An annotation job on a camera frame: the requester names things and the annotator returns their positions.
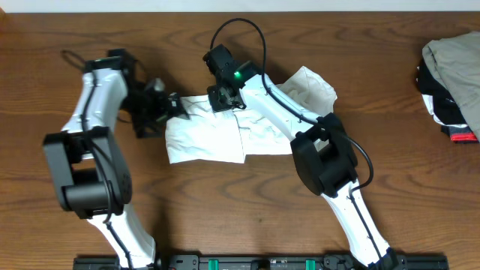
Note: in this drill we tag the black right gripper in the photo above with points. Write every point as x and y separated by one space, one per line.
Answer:
217 103

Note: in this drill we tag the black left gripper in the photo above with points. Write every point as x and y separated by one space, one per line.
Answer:
165 111

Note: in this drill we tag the white t-shirt black print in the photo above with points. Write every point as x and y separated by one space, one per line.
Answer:
232 135

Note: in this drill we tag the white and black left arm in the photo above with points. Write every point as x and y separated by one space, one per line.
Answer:
90 175

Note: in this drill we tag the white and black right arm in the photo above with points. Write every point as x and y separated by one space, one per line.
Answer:
323 154

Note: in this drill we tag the black red folded garment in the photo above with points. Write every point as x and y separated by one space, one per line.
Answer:
442 107

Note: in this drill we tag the grey folded garment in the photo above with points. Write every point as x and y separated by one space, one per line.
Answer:
454 62

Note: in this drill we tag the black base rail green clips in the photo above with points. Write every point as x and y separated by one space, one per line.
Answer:
328 261

